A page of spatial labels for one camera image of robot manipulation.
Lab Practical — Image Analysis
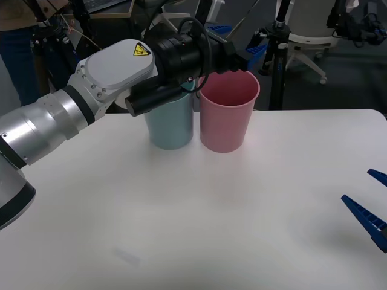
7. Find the wooden edged desk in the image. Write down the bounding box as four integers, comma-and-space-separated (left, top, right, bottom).
86, 0, 136, 21

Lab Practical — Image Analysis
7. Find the tall black tripod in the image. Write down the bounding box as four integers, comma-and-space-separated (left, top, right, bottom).
247, 0, 291, 111

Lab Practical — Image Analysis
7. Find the person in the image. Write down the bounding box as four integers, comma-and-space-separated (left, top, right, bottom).
0, 0, 72, 107

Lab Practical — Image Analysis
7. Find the pink waste bin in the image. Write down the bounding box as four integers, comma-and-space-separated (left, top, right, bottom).
198, 69, 261, 153

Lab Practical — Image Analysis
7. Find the black tripod with cables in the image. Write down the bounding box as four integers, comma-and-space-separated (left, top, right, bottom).
31, 0, 105, 97

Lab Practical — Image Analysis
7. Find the black device on stand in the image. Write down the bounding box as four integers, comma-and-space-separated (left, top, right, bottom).
325, 0, 387, 49

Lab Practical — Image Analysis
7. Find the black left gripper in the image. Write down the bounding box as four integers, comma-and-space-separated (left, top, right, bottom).
206, 24, 269, 76

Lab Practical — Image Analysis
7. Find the white office chair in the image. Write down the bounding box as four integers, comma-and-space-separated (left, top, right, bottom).
262, 25, 340, 86

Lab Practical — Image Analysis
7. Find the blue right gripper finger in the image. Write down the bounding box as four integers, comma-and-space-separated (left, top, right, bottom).
366, 168, 387, 187
340, 194, 387, 253

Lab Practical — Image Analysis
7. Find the pale blue waste bin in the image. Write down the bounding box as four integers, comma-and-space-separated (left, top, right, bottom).
144, 80, 196, 151

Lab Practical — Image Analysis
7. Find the white office chair base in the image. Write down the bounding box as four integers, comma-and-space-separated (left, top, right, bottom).
149, 10, 183, 33

